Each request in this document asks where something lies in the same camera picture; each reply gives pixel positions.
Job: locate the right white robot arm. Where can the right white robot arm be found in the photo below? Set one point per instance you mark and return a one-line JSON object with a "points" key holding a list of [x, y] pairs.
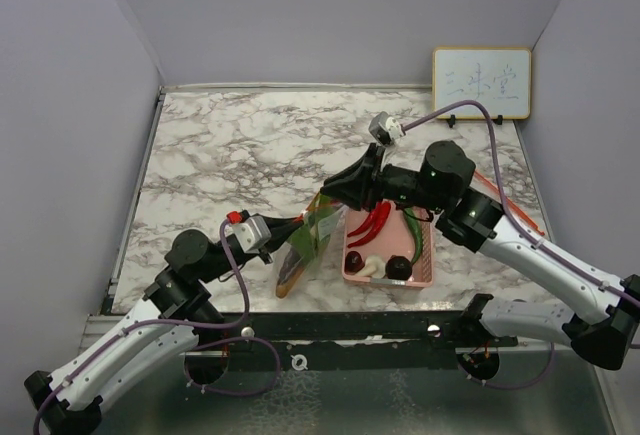
{"points": [[597, 314]]}

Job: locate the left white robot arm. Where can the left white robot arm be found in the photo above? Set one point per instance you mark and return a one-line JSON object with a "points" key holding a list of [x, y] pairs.
{"points": [[172, 315]]}

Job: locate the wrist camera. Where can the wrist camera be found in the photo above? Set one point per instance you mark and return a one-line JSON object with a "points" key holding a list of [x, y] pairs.
{"points": [[386, 129], [251, 231]]}

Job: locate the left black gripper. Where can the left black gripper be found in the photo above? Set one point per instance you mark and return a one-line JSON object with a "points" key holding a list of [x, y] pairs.
{"points": [[281, 229]]}

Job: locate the dark mangosteen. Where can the dark mangosteen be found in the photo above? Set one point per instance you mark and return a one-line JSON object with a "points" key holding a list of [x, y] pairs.
{"points": [[399, 268]]}

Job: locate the green leaf vegetable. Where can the green leaf vegetable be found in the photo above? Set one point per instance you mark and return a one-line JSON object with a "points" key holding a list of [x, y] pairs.
{"points": [[315, 234]]}

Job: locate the small framed whiteboard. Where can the small framed whiteboard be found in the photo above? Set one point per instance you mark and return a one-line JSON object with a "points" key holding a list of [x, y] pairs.
{"points": [[499, 78]]}

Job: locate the pink plastic basket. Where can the pink plastic basket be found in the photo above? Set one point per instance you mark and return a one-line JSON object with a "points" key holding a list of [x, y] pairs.
{"points": [[401, 254]]}

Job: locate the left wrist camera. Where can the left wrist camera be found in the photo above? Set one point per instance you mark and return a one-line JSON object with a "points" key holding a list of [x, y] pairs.
{"points": [[251, 231]]}

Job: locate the dark red cherry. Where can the dark red cherry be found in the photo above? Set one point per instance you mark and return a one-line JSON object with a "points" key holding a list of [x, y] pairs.
{"points": [[353, 262]]}

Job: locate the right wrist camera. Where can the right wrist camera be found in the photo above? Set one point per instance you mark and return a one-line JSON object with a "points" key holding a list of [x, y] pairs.
{"points": [[386, 129]]}

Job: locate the white garlic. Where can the white garlic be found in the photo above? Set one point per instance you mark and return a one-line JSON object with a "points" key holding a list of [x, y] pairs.
{"points": [[374, 267]]}

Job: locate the green cucumber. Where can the green cucumber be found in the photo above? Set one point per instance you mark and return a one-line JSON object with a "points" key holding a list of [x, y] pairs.
{"points": [[414, 226]]}

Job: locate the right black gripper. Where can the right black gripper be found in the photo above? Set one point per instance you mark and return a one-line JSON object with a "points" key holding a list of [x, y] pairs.
{"points": [[354, 186]]}

